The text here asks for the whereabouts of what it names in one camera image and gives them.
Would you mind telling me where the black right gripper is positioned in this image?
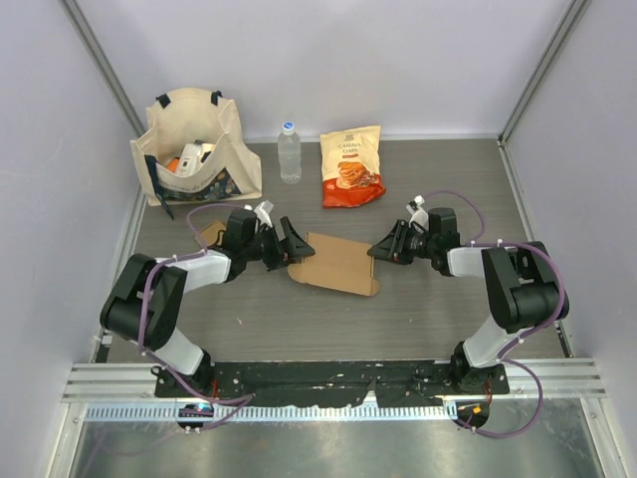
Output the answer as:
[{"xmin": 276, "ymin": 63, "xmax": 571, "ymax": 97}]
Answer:
[{"xmin": 369, "ymin": 219, "xmax": 438, "ymax": 265}]

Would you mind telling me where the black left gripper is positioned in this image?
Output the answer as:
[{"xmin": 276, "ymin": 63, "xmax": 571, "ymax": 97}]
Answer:
[{"xmin": 243, "ymin": 217, "xmax": 314, "ymax": 271}]

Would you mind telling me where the large cardboard box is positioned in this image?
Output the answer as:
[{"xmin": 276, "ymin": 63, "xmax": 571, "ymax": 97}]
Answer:
[{"xmin": 288, "ymin": 232, "xmax": 380, "ymax": 297}]

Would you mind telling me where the small brown cardboard box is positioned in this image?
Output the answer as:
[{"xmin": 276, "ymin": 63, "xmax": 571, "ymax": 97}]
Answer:
[{"xmin": 199, "ymin": 221, "xmax": 226, "ymax": 248}]

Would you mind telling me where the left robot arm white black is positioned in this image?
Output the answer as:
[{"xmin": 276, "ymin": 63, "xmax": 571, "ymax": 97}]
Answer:
[{"xmin": 100, "ymin": 203, "xmax": 316, "ymax": 397}]

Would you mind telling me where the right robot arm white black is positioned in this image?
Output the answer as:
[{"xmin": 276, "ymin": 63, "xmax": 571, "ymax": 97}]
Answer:
[{"xmin": 367, "ymin": 203, "xmax": 569, "ymax": 393}]

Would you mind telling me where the white box in tote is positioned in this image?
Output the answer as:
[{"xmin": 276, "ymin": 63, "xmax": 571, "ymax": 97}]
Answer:
[{"xmin": 173, "ymin": 140, "xmax": 215, "ymax": 177}]

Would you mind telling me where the cassava chips bag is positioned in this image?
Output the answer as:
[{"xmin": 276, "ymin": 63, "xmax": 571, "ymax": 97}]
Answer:
[{"xmin": 319, "ymin": 125, "xmax": 386, "ymax": 208}]

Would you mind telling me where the clear plastic water bottle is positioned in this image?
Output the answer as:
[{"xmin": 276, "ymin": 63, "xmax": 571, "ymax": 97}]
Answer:
[{"xmin": 278, "ymin": 121, "xmax": 302, "ymax": 184}]

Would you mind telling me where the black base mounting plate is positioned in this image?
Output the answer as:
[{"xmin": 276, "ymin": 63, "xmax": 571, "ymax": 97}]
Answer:
[{"xmin": 179, "ymin": 358, "xmax": 510, "ymax": 408}]

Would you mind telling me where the orange item in tote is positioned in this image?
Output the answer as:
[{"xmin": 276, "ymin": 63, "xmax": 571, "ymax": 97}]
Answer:
[{"xmin": 166, "ymin": 157, "xmax": 180, "ymax": 172}]

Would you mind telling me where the beige canvas tote bag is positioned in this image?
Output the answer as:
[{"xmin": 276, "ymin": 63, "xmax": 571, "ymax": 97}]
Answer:
[{"xmin": 130, "ymin": 88, "xmax": 262, "ymax": 216}]

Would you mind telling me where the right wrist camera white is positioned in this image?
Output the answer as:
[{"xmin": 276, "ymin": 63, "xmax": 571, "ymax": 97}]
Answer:
[{"xmin": 406, "ymin": 195, "xmax": 429, "ymax": 231}]

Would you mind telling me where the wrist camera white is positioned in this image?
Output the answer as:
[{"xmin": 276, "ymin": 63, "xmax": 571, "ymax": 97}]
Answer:
[
  {"xmin": 406, "ymin": 195, "xmax": 429, "ymax": 231},
  {"xmin": 244, "ymin": 200, "xmax": 274, "ymax": 228}
]

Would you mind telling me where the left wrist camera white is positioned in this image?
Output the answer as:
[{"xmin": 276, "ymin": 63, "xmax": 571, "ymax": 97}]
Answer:
[{"xmin": 244, "ymin": 200, "xmax": 274, "ymax": 228}]

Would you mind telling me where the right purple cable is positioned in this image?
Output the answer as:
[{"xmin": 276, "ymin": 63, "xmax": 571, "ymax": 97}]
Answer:
[{"xmin": 422, "ymin": 190, "xmax": 571, "ymax": 439}]

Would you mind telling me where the slotted cable duct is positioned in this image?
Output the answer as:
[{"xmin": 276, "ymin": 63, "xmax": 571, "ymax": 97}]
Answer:
[{"xmin": 85, "ymin": 401, "xmax": 457, "ymax": 423}]

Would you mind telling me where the aluminium frame rail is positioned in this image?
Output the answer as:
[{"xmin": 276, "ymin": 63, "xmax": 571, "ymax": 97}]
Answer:
[{"xmin": 62, "ymin": 361, "xmax": 160, "ymax": 403}]

